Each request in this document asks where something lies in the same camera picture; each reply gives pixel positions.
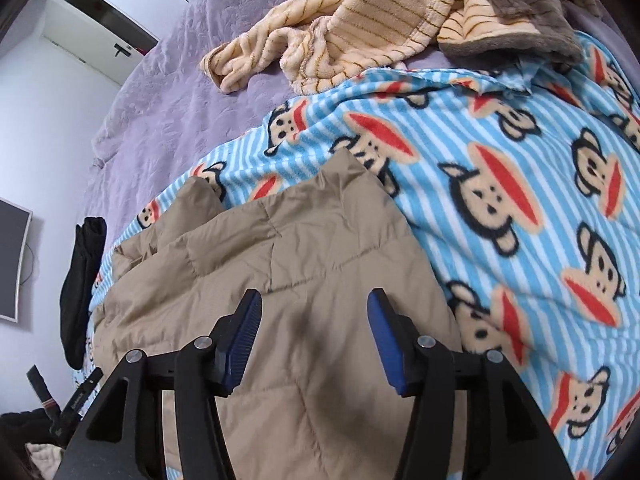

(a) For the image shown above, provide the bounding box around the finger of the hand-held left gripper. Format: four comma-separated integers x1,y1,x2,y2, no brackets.
26,365,61,421

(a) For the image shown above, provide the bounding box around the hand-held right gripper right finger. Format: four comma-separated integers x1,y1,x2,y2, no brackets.
366,287,576,480

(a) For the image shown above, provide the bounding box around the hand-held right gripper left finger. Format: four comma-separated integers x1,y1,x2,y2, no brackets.
52,287,263,480

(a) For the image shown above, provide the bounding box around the beige puffer jacket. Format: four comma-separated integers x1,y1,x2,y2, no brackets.
92,149,463,480

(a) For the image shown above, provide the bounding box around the dark cloth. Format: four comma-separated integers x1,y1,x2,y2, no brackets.
0,409,66,480

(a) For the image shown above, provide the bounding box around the black folded garment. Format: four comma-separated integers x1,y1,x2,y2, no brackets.
60,216,107,368

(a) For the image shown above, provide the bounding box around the white framed monitor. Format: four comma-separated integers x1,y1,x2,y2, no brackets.
0,199,33,322

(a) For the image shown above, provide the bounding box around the monkey printed striped blanket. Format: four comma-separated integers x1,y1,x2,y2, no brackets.
75,30,640,480

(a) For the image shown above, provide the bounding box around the purple bedspread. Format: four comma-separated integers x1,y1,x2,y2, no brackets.
82,0,640,221

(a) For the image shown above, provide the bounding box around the beige striped fleece garment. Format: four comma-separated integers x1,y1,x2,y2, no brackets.
200,0,601,96

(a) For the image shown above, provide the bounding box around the brown fleece garment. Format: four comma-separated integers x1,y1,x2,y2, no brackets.
325,0,583,68

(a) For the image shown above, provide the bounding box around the white door with handle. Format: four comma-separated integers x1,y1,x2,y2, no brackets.
42,0,161,86

